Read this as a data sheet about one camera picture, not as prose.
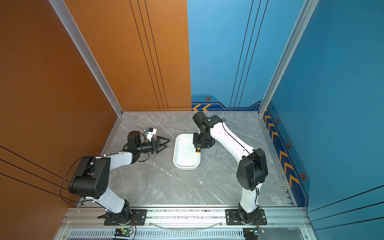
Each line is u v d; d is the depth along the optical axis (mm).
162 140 809
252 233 703
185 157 940
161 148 867
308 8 698
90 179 466
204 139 698
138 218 738
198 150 797
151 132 850
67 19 729
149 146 804
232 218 725
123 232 706
